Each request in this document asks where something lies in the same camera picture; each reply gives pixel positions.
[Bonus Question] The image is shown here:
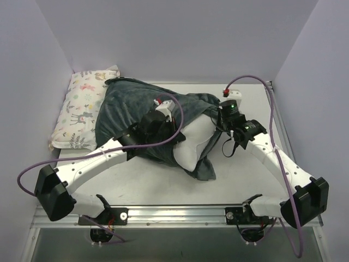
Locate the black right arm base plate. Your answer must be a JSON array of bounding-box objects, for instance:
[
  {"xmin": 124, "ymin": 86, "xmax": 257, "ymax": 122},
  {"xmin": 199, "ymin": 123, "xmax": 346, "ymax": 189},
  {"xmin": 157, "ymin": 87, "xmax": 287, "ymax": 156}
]
[{"xmin": 225, "ymin": 206, "xmax": 273, "ymax": 226}]

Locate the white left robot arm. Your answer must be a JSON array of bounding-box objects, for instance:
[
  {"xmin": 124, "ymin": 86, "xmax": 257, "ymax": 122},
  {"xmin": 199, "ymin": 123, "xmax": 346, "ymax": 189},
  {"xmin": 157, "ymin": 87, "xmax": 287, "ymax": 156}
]
[{"xmin": 34, "ymin": 110, "xmax": 186, "ymax": 224}]

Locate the zebra pillowcase with grey lining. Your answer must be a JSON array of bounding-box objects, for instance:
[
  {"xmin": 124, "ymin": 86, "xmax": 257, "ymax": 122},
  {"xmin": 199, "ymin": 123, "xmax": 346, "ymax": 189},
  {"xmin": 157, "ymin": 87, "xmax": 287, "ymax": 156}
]
[{"xmin": 94, "ymin": 77, "xmax": 222, "ymax": 181}]

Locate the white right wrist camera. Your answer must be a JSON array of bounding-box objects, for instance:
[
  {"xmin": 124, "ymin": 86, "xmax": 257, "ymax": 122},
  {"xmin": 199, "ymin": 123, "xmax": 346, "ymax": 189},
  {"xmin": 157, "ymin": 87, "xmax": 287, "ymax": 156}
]
[{"xmin": 223, "ymin": 88, "xmax": 242, "ymax": 102}]

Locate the white pillow insert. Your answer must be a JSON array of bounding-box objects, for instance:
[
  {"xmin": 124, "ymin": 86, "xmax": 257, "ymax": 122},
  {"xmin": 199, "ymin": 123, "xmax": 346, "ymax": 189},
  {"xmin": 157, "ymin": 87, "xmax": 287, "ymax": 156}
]
[{"xmin": 173, "ymin": 114, "xmax": 216, "ymax": 172}]

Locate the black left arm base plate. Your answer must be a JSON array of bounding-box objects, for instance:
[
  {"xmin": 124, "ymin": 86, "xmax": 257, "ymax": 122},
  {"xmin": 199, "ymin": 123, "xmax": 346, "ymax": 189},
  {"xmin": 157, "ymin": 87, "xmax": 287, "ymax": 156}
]
[{"xmin": 86, "ymin": 207, "xmax": 129, "ymax": 225}]

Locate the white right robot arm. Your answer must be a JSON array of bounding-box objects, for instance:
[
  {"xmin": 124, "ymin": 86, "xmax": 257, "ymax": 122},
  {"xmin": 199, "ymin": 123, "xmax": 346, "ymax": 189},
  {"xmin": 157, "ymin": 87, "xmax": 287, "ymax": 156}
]
[{"xmin": 209, "ymin": 99, "xmax": 329, "ymax": 228}]

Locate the aluminium front rail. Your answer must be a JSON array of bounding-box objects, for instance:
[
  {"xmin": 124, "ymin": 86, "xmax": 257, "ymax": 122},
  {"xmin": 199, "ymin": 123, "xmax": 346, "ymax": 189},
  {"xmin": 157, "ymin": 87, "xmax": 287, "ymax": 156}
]
[{"xmin": 30, "ymin": 205, "xmax": 324, "ymax": 229}]

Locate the thin black cable loop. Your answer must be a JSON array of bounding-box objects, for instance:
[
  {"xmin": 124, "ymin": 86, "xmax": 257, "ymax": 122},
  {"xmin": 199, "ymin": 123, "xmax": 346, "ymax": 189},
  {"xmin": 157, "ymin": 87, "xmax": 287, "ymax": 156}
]
[{"xmin": 222, "ymin": 135, "xmax": 238, "ymax": 158}]

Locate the floral animal print pillow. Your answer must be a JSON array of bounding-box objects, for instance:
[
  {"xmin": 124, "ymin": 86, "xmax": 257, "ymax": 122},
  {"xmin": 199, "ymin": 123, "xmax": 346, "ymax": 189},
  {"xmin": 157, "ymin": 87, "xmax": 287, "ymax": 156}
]
[{"xmin": 49, "ymin": 65, "xmax": 120, "ymax": 151}]

